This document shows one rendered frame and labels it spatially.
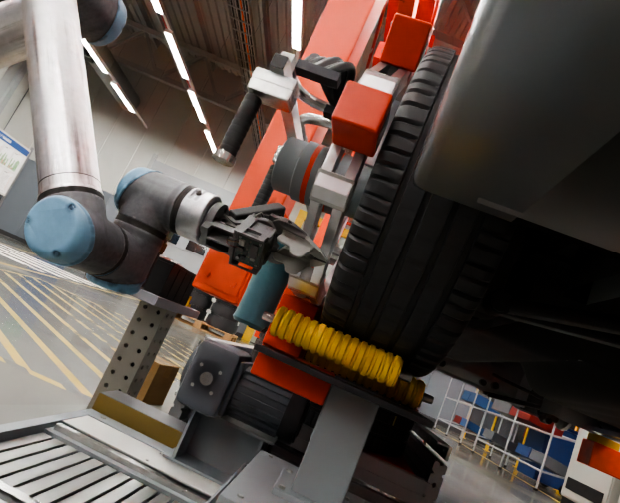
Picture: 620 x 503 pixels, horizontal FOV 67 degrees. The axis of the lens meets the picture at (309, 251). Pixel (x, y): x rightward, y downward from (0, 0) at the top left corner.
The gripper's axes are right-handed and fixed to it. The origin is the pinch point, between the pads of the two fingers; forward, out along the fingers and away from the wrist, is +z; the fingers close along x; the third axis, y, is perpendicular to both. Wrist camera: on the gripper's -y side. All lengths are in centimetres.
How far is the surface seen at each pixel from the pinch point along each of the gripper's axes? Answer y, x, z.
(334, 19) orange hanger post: -112, 21, -37
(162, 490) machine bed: 15, -66, -17
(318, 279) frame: -3.1, -7.0, 0.4
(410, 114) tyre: -9.0, 25.3, 5.5
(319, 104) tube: -36.9, 13.6, -16.2
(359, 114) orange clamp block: -3.5, 24.3, -1.4
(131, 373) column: -23, -87, -52
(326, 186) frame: -3.3, 11.4, -3.1
